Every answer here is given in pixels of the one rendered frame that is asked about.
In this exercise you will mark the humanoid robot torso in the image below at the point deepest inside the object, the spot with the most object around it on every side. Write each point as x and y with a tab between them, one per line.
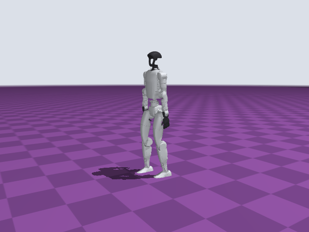
152	90

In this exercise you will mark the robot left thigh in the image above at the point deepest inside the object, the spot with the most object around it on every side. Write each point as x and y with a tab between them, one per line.
158	128

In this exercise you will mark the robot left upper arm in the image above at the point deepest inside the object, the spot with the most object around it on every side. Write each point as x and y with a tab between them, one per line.
162	76

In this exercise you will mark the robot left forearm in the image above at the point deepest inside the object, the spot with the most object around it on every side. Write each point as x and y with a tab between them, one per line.
164	104

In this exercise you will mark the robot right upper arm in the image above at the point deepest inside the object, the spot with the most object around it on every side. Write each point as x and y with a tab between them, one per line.
144	89

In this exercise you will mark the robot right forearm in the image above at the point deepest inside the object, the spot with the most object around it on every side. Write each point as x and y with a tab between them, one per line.
145	101

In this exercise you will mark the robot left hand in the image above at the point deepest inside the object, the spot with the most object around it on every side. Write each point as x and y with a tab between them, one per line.
165	121

